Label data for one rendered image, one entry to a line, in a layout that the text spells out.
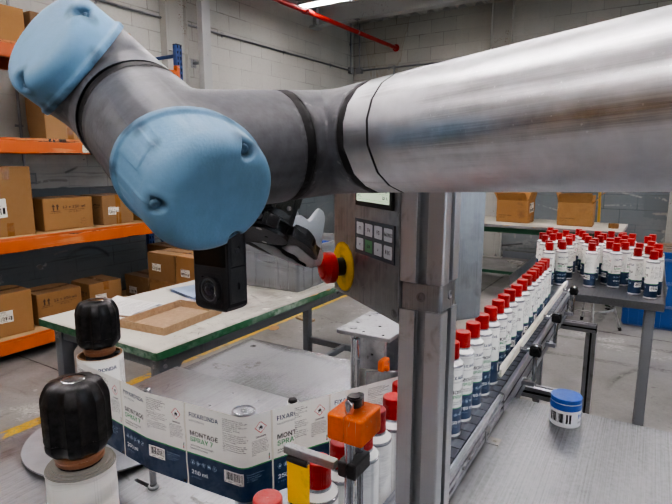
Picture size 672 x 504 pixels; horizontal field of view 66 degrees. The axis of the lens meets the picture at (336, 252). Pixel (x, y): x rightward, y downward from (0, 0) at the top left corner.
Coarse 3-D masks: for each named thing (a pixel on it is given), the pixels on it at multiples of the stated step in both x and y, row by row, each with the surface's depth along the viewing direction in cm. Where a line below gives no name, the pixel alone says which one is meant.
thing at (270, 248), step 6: (258, 246) 57; (264, 246) 56; (270, 246) 55; (276, 246) 55; (270, 252) 58; (276, 252) 57; (282, 252) 57; (288, 252) 58; (282, 258) 59; (288, 258) 58; (294, 258) 58; (300, 264) 59
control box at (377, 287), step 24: (480, 192) 53; (336, 216) 64; (360, 216) 58; (384, 216) 53; (480, 216) 53; (336, 240) 64; (480, 240) 54; (360, 264) 59; (384, 264) 53; (480, 264) 54; (336, 288) 65; (360, 288) 59; (384, 288) 54; (456, 288) 53; (480, 288) 55; (384, 312) 54; (456, 312) 54
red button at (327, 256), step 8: (328, 256) 61; (328, 264) 60; (336, 264) 60; (344, 264) 62; (320, 272) 62; (328, 272) 60; (336, 272) 61; (344, 272) 62; (328, 280) 61; (336, 280) 62
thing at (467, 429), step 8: (496, 392) 130; (488, 400) 126; (480, 408) 122; (488, 408) 122; (472, 416) 118; (480, 416) 118; (464, 424) 114; (472, 424) 114; (464, 432) 111; (472, 432) 114; (456, 440) 108; (464, 440) 108; (456, 448) 105; (456, 456) 105
